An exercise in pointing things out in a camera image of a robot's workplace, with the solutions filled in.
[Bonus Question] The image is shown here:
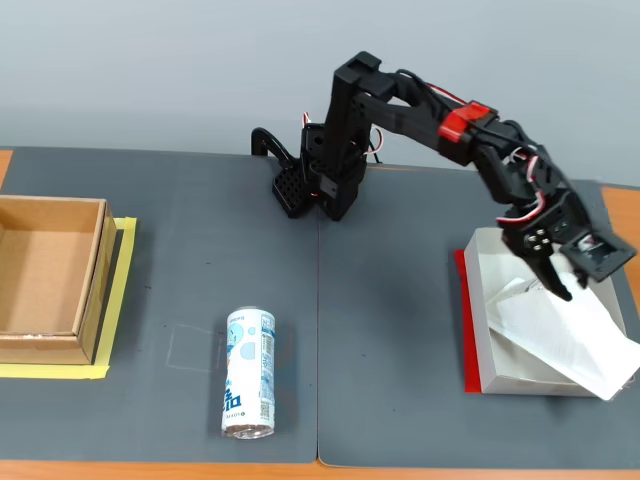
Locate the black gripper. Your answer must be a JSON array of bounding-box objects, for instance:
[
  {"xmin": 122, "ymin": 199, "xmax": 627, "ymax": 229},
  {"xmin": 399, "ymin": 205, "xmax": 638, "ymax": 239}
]
[{"xmin": 497, "ymin": 188, "xmax": 615, "ymax": 303}]

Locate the white plastic sandwich package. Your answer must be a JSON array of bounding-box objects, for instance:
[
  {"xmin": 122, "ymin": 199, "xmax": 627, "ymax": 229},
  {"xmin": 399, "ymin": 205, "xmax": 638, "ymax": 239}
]
[{"xmin": 487, "ymin": 272, "xmax": 640, "ymax": 402}]

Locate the gray cardboard box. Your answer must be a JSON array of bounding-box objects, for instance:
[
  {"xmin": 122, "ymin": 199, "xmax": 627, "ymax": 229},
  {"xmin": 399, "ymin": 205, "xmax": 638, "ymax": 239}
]
[{"xmin": 463, "ymin": 227, "xmax": 630, "ymax": 399}]

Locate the gray mat under gray box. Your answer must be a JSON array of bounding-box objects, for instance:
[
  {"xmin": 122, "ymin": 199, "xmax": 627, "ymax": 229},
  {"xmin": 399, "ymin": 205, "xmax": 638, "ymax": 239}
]
[{"xmin": 317, "ymin": 164, "xmax": 640, "ymax": 470}]

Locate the brown cardboard box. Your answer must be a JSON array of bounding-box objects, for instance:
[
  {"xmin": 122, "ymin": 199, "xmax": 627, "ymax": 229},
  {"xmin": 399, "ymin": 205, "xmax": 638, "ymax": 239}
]
[{"xmin": 0, "ymin": 195, "xmax": 119, "ymax": 366}]

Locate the red paper sheet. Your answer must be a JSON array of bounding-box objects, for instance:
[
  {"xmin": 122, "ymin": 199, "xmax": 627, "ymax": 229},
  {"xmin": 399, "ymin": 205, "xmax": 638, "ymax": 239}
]
[{"xmin": 453, "ymin": 248, "xmax": 484, "ymax": 395}]

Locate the black table clamp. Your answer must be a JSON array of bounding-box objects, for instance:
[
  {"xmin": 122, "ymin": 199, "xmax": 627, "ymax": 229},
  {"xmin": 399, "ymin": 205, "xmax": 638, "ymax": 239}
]
[{"xmin": 249, "ymin": 127, "xmax": 321, "ymax": 221}]

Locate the white blue drink can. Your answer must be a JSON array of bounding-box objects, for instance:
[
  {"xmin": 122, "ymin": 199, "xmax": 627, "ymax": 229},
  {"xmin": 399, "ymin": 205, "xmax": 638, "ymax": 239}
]
[{"xmin": 220, "ymin": 306, "xmax": 278, "ymax": 441}]

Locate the gray mat under drink can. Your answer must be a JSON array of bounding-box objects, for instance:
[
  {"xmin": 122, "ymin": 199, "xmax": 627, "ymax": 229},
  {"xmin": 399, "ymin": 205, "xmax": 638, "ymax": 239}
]
[{"xmin": 0, "ymin": 146, "xmax": 321, "ymax": 462}]

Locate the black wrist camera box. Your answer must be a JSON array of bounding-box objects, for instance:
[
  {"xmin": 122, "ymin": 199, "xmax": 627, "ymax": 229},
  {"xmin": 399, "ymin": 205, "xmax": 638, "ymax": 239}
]
[{"xmin": 559, "ymin": 230, "xmax": 637, "ymax": 281}]

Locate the red white servo cable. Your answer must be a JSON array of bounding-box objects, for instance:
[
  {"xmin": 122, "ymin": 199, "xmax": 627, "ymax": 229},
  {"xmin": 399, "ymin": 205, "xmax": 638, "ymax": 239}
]
[
  {"xmin": 494, "ymin": 147, "xmax": 551, "ymax": 226},
  {"xmin": 365, "ymin": 125, "xmax": 387, "ymax": 164}
]

